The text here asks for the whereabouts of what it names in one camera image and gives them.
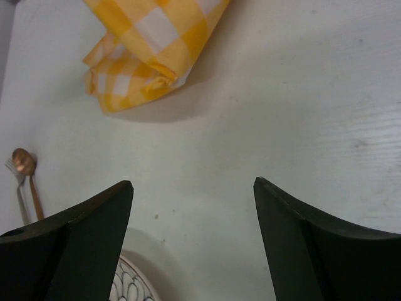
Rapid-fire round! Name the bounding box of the silver fork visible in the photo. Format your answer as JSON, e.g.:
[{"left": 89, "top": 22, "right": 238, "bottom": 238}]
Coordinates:
[{"left": 4, "top": 159, "right": 30, "bottom": 226}]

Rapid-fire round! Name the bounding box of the yellow white checkered cloth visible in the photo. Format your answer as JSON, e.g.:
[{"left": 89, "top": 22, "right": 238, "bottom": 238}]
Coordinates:
[{"left": 83, "top": 1, "right": 229, "bottom": 114}]

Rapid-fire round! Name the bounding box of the floral patterned ceramic bowl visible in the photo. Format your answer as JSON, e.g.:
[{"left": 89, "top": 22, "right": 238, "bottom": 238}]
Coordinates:
[{"left": 108, "top": 255, "right": 161, "bottom": 301}]

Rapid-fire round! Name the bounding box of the copper spoon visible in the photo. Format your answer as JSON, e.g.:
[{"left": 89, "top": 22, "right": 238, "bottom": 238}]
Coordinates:
[{"left": 12, "top": 148, "right": 44, "bottom": 220}]

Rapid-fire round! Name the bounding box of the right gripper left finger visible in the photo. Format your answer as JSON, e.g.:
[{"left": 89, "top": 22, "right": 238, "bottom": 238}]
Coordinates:
[{"left": 1, "top": 181, "right": 134, "bottom": 300}]

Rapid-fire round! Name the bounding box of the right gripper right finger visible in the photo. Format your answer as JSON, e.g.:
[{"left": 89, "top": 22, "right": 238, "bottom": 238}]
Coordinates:
[{"left": 254, "top": 177, "right": 400, "bottom": 300}]

